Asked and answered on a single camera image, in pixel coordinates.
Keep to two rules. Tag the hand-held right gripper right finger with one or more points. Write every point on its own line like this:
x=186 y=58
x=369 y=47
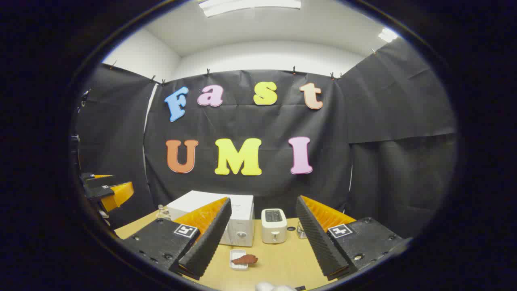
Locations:
x=319 y=242

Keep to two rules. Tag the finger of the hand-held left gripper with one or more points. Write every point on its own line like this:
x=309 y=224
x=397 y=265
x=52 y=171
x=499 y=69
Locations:
x=117 y=194
x=99 y=182

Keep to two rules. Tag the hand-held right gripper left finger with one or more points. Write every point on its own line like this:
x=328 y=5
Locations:
x=210 y=242

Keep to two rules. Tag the red meat piece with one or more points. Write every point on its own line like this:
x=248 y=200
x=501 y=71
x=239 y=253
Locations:
x=245 y=260

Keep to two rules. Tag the white microwave oven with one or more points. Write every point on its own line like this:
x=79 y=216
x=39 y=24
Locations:
x=242 y=218

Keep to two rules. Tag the white rectangular tray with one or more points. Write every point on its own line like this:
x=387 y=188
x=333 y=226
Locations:
x=235 y=266

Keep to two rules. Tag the white toaster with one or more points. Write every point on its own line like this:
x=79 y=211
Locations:
x=274 y=226

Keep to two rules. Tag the clear plastic water bottle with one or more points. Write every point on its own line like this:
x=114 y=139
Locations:
x=162 y=213

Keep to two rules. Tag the small ceiling light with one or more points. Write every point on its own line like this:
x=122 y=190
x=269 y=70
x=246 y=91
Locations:
x=387 y=35

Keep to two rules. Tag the long ceiling light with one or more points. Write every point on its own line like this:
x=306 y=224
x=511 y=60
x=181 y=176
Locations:
x=250 y=6

